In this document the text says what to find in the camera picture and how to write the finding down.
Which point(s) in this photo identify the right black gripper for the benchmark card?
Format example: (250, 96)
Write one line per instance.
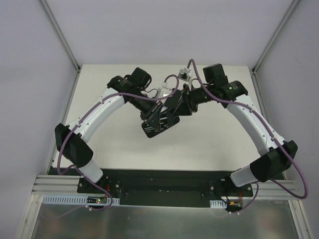
(188, 100)

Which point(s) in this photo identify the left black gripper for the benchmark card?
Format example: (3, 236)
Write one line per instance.
(151, 113)

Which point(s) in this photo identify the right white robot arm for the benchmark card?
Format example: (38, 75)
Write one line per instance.
(276, 154)

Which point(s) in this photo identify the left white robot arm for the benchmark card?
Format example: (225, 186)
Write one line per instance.
(72, 139)

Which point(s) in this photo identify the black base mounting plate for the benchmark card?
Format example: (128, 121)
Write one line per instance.
(165, 188)

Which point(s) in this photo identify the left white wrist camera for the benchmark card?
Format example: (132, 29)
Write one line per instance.
(164, 90)

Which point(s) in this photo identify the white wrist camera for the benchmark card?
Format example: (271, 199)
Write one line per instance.
(185, 74)
(164, 90)

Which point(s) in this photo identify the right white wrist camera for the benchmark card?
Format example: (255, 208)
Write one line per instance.
(185, 74)

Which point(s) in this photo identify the right white cable duct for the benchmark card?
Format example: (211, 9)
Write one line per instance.
(218, 204)

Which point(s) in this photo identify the aluminium frame rail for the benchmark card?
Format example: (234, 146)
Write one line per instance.
(55, 184)

